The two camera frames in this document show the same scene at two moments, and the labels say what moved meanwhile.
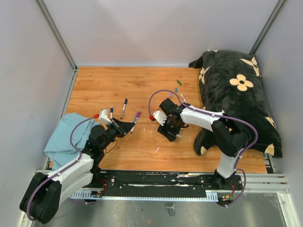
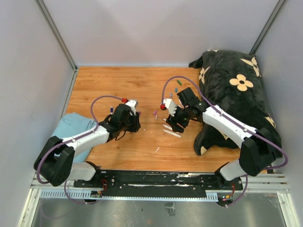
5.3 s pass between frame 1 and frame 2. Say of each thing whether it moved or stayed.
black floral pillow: stayed
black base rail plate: stayed
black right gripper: moved
